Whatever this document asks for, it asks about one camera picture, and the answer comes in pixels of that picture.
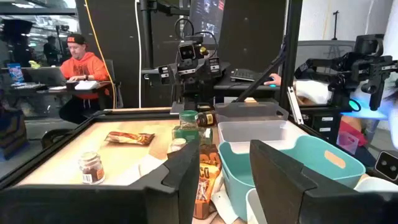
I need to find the blue printed box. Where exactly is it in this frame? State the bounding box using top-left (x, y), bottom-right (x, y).
top-left (6, 63), bottom-right (25, 85)

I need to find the black table frame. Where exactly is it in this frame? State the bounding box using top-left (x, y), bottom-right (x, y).
top-left (0, 107), bottom-right (377, 190)

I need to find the teal plastic bin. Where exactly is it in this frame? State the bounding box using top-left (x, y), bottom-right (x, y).
top-left (217, 134), bottom-right (367, 222)

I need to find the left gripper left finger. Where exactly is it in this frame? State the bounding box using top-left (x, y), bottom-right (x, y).
top-left (0, 139), bottom-right (200, 224)

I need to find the black drawer unit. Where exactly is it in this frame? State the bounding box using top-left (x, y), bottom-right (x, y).
top-left (306, 107), bottom-right (345, 141)

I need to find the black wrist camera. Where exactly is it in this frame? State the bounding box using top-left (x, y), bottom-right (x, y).
top-left (177, 34), bottom-right (206, 63)

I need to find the black aluminium rig frame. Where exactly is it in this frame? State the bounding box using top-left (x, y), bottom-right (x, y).
top-left (233, 0), bottom-right (304, 110)

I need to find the pink clear plastic container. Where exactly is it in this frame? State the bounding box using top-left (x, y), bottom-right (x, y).
top-left (336, 130), bottom-right (360, 156)

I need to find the green lid spice jar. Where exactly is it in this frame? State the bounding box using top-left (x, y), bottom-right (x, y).
top-left (172, 126), bottom-right (214, 146)
top-left (178, 110), bottom-right (200, 131)

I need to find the white notebook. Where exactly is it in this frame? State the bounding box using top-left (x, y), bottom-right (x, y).
top-left (74, 80), bottom-right (100, 91)

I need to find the black office chair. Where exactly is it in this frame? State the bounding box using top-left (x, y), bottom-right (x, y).
top-left (104, 58), bottom-right (124, 108)

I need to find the black computer monitor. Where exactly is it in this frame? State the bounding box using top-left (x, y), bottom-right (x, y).
top-left (188, 0), bottom-right (226, 44)

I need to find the smoked translucent plastic bin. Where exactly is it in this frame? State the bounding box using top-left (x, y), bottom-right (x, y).
top-left (213, 101), bottom-right (290, 124)

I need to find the yellow cable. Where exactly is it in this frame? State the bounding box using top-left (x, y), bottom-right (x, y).
top-left (83, 0), bottom-right (116, 109)

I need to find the dark bottle yellow cap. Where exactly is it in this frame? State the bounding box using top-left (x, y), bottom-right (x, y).
top-left (197, 111), bottom-right (218, 127)

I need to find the orange taco seasoning packet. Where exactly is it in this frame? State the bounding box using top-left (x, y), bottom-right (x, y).
top-left (192, 144), bottom-right (223, 220)

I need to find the grey laptop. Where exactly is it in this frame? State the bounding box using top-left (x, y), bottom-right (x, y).
top-left (22, 66), bottom-right (68, 88)

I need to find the person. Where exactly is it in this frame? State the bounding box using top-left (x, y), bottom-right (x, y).
top-left (42, 35), bottom-right (60, 67)
top-left (292, 79), bottom-right (369, 147)
top-left (58, 32), bottom-right (112, 125)

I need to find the black keyboard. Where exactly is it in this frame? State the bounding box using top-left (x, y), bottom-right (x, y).
top-left (229, 68), bottom-right (265, 83)

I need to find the white cable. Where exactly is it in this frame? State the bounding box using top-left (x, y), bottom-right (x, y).
top-left (134, 0), bottom-right (142, 109)

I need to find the black tripod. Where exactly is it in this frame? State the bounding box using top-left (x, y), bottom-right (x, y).
top-left (330, 10), bottom-right (340, 41)

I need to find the red brown seasoning packet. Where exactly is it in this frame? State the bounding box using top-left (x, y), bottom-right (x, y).
top-left (104, 131), bottom-right (155, 146)

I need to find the small brown spice jar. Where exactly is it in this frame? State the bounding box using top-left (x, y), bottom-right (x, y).
top-left (78, 151), bottom-right (106, 185)
top-left (169, 138), bottom-right (188, 154)

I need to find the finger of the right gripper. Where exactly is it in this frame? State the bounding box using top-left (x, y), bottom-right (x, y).
top-left (157, 64), bottom-right (175, 85)
top-left (208, 57), bottom-right (222, 78)

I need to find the person's hand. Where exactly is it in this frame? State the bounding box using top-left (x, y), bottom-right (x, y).
top-left (263, 73), bottom-right (282, 88)

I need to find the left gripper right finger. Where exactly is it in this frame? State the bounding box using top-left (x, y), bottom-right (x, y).
top-left (249, 139), bottom-right (398, 224)

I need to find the silver metal bracket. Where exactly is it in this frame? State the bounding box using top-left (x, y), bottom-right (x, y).
top-left (286, 86), bottom-right (305, 125)

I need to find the clear plastic bin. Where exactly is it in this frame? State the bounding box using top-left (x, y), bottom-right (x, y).
top-left (216, 119), bottom-right (309, 155)

